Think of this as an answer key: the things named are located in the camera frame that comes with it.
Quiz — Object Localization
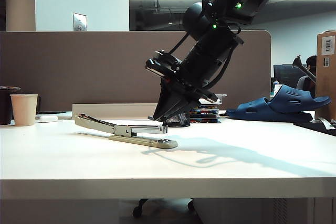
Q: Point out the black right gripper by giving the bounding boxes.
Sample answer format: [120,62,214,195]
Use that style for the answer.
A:
[153,25,245,125]

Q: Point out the beige long-reach stapler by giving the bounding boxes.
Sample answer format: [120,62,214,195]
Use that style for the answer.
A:
[73,113,179,150]

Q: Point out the black mesh pen cup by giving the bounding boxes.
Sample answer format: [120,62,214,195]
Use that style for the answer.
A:
[164,112,191,127]

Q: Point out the clear plastic tray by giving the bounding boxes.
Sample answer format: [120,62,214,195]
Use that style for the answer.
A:
[198,93,228,105]

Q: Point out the blue rubber slipper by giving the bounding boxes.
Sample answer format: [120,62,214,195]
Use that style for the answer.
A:
[225,97,313,123]
[269,84,332,115]

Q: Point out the brown desk partition panel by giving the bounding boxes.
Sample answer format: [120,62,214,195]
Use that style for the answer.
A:
[0,29,271,112]

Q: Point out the black computer monitor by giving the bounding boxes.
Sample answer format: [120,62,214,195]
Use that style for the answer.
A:
[273,64,307,94]

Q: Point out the seated person in background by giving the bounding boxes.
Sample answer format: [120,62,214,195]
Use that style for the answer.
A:
[296,55,317,98]

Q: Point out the black flat mat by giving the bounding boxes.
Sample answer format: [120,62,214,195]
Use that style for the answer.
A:
[293,119,336,137]

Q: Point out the beige paper cup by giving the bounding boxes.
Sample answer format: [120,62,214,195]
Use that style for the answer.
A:
[10,94,39,127]

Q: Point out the brown cardboard box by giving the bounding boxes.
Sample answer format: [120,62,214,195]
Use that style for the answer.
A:
[314,30,336,120]

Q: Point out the black round container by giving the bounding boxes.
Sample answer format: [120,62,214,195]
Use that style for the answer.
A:
[0,86,21,126]

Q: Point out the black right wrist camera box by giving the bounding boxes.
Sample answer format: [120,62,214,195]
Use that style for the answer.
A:
[145,50,184,80]

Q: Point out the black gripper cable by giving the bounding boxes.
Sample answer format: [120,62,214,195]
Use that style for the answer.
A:
[167,31,191,55]

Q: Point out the metal wall switch plate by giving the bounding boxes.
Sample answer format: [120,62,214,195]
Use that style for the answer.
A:
[72,12,88,32]

